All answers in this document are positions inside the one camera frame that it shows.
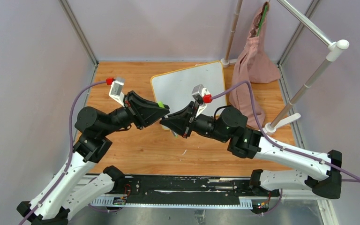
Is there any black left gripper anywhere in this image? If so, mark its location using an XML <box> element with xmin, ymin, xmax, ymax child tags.
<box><xmin>99</xmin><ymin>90</ymin><xmax>169</xmax><ymax>136</ymax></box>

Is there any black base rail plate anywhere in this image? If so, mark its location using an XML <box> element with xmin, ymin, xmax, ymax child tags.
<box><xmin>109</xmin><ymin>174</ymin><xmax>279</xmax><ymax>205</ymax></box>

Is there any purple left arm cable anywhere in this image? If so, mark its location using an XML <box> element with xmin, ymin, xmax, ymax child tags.
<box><xmin>18</xmin><ymin>77</ymin><xmax>115</xmax><ymax>225</ymax></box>

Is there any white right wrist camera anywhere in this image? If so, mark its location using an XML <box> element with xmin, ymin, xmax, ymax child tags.
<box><xmin>192</xmin><ymin>84</ymin><xmax>210</xmax><ymax>118</ymax></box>

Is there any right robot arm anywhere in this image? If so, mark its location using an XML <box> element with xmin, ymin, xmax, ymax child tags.
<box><xmin>160</xmin><ymin>101</ymin><xmax>342</xmax><ymax>199</ymax></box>

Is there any yellow framed whiteboard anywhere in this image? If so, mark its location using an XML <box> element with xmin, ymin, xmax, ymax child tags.
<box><xmin>150</xmin><ymin>61</ymin><xmax>225</xmax><ymax>113</ymax></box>

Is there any pink cloth bag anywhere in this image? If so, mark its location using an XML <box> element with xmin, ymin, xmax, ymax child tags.
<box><xmin>229</xmin><ymin>1</ymin><xmax>280</xmax><ymax>129</ymax></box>

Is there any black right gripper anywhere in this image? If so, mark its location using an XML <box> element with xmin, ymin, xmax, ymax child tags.
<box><xmin>161</xmin><ymin>101</ymin><xmax>230</xmax><ymax>143</ymax></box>

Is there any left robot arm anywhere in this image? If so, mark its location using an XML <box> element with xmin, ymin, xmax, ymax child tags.
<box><xmin>17</xmin><ymin>91</ymin><xmax>170</xmax><ymax>225</ymax></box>

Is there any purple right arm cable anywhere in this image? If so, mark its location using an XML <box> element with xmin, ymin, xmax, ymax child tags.
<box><xmin>202</xmin><ymin>81</ymin><xmax>360</xmax><ymax>216</ymax></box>

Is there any white clothes rack frame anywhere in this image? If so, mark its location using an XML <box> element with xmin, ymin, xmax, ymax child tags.
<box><xmin>221</xmin><ymin>0</ymin><xmax>350</xmax><ymax>134</ymax></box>

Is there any green marker cap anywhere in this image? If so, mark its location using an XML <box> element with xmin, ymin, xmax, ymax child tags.
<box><xmin>157</xmin><ymin>102</ymin><xmax>165</xmax><ymax>108</ymax></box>

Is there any green whiteboard marker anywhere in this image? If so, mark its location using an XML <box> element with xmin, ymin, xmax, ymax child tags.
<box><xmin>171</xmin><ymin>131</ymin><xmax>178</xmax><ymax>137</ymax></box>

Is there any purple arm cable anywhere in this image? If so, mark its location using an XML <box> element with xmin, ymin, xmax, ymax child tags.
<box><xmin>202</xmin><ymin>81</ymin><xmax>360</xmax><ymax>216</ymax></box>
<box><xmin>18</xmin><ymin>77</ymin><xmax>115</xmax><ymax>225</ymax></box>

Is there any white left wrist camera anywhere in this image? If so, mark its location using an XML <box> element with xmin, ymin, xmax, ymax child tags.
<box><xmin>108</xmin><ymin>77</ymin><xmax>125</xmax><ymax>106</ymax></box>

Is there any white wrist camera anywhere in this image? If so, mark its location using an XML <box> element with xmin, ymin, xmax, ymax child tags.
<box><xmin>192</xmin><ymin>84</ymin><xmax>210</xmax><ymax>118</ymax></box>
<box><xmin>108</xmin><ymin>77</ymin><xmax>125</xmax><ymax>106</ymax></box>

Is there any wooden rack pole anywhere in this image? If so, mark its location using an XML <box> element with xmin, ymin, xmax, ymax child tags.
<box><xmin>221</xmin><ymin>0</ymin><xmax>243</xmax><ymax>67</ymax></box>

